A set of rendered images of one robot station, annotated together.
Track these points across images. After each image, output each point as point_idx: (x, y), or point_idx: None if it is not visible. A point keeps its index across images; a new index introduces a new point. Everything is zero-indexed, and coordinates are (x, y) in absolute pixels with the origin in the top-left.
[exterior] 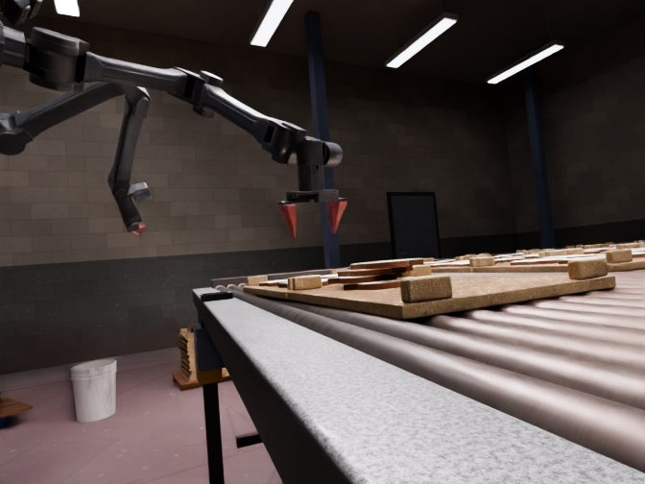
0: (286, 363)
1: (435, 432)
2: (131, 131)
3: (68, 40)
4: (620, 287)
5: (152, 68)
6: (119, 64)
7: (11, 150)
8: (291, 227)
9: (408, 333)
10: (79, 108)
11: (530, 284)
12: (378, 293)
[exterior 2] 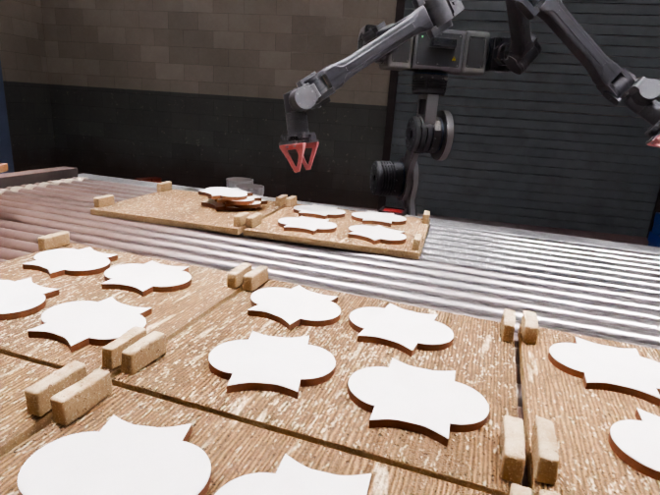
0: (176, 186)
1: (135, 182)
2: (554, 28)
3: (362, 34)
4: (89, 214)
5: None
6: (392, 27)
7: (517, 70)
8: (305, 161)
9: None
10: (515, 25)
11: (132, 200)
12: (202, 196)
